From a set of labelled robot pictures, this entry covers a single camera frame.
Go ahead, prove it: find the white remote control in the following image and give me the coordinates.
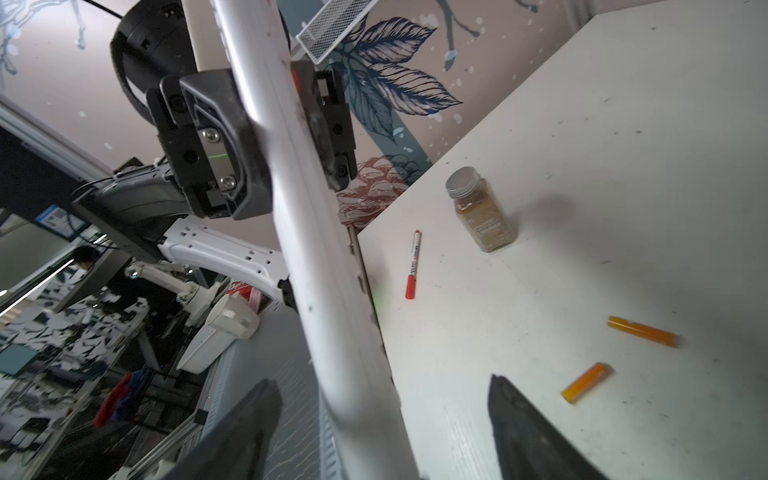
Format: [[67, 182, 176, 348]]
[[213, 1, 419, 479]]

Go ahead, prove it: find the orange battery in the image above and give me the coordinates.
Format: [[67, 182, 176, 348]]
[[561, 362, 612, 404], [607, 316, 679, 348]]

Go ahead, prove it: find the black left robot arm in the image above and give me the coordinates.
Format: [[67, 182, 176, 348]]
[[75, 1, 367, 310]]

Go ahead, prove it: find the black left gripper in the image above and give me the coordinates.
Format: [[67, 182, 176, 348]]
[[145, 60, 357, 220]]

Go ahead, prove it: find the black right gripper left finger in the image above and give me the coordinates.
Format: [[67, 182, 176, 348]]
[[165, 379, 283, 480]]

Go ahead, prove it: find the white mesh wall tray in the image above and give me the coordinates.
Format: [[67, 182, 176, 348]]
[[296, 0, 378, 65]]

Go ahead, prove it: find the glass spice jar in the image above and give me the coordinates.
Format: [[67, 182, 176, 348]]
[[445, 166, 516, 253]]

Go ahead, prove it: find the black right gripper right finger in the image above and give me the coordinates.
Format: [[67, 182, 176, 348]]
[[488, 375, 604, 479]]

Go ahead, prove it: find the red marker left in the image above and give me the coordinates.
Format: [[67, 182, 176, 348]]
[[405, 230, 422, 300]]

